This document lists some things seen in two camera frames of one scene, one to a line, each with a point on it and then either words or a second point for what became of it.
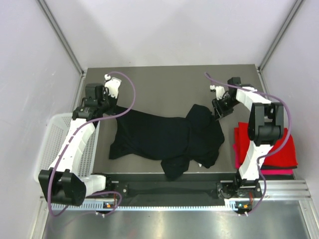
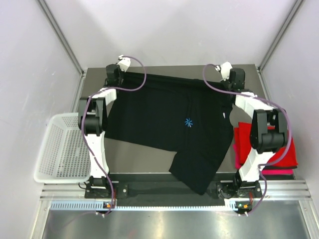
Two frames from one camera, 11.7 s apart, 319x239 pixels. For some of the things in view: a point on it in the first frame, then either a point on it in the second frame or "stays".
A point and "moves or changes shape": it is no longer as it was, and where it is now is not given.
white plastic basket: (57, 127) stays
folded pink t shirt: (264, 172) stays
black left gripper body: (107, 103) to (120, 73)
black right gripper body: (225, 106) to (227, 83)
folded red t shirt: (286, 156) stays
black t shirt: (177, 141) moves or changes shape
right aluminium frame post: (296, 7) stays
